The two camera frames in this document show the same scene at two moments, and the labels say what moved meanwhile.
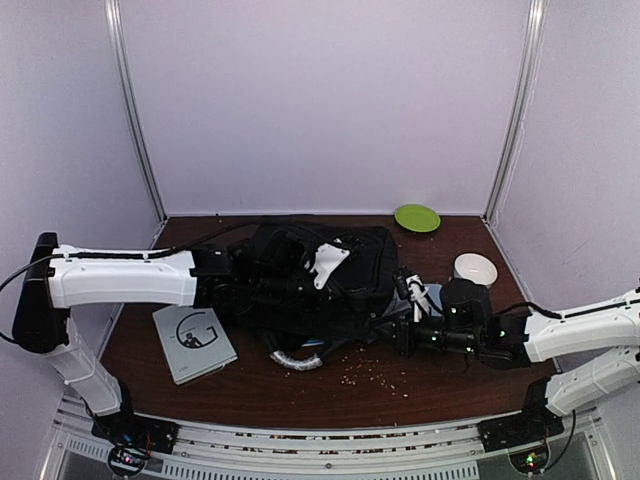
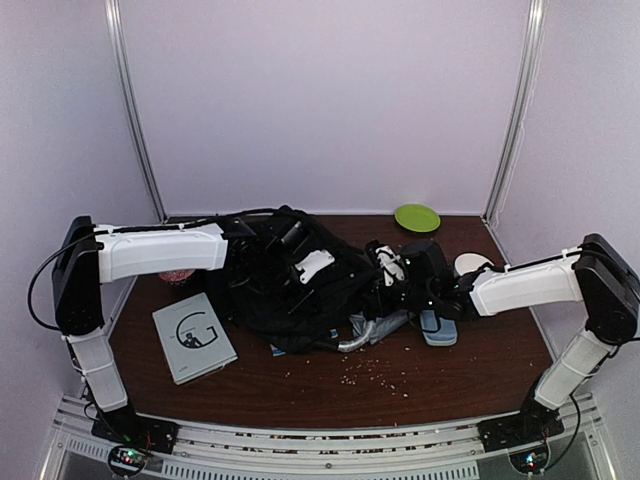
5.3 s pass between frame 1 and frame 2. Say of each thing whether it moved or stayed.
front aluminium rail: stayed
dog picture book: moved
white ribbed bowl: stayed
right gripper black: moved
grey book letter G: stayed
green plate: stayed
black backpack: moved
